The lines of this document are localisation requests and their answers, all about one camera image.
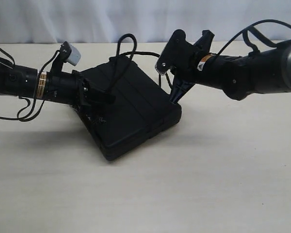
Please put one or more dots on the black plastic case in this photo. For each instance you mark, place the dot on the black plastic case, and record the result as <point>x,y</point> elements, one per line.
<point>141,109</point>

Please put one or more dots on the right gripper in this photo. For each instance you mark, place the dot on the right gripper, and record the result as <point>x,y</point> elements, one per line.
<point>183,68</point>

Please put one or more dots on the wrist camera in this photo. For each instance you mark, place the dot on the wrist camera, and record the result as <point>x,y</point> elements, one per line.
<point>168,54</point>
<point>67,54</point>

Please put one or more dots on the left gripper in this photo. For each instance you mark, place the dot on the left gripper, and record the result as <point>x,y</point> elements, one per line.
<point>64,88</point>

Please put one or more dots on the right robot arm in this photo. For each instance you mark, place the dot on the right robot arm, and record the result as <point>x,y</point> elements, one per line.
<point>265,70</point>

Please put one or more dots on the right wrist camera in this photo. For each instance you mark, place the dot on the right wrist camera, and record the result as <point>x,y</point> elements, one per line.
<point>168,54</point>

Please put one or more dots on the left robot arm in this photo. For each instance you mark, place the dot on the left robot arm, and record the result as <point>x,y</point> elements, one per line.
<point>24,82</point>

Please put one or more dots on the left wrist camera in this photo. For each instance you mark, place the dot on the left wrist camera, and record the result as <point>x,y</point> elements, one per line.
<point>67,54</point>

